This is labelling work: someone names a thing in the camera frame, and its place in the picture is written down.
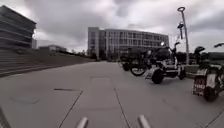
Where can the grey multi-storey office building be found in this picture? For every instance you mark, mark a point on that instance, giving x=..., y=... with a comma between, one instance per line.
x=126, y=40

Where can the grey concrete slab pavement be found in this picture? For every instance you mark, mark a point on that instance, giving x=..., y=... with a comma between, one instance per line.
x=100, y=96

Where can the dark layered building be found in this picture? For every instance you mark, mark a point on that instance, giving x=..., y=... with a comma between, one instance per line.
x=15, y=30

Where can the row of parked scooters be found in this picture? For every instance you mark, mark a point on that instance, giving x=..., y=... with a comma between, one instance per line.
x=153, y=65

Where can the row of dark trees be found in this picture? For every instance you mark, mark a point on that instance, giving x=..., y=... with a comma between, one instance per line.
x=100, y=54

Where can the wide concrete steps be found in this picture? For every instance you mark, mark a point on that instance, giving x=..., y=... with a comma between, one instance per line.
x=23, y=61

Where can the low distant building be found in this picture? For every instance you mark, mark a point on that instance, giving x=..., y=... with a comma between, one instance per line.
x=51, y=48

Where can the robot's own part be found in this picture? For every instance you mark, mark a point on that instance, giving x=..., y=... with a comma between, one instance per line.
x=82, y=122
x=143, y=121

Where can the parked scooter with rear box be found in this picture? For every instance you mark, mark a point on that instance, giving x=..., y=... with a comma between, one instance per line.
x=208, y=78

